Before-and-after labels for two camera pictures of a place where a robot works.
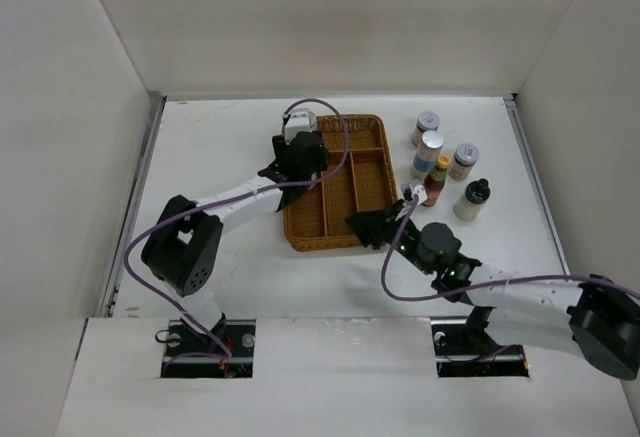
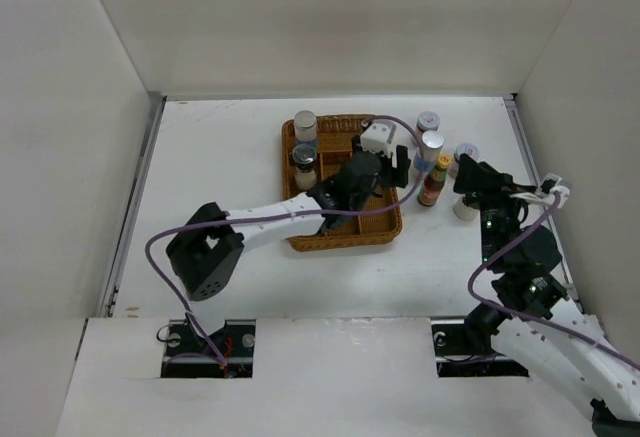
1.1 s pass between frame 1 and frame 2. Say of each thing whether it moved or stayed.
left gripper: moved
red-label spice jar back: stayed
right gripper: moved
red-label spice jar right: stayed
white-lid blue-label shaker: stayed
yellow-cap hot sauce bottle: stayed
